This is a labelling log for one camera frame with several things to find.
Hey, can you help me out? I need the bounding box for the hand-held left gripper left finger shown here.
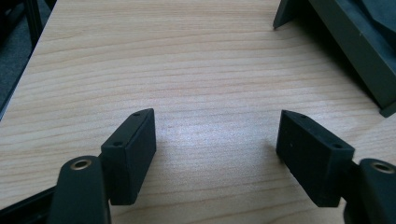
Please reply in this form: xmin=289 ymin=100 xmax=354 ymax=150
xmin=100 ymin=107 xmax=157 ymax=206

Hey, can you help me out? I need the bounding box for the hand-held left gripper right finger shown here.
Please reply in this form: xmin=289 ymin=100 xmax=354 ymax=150
xmin=275 ymin=108 xmax=356 ymax=208

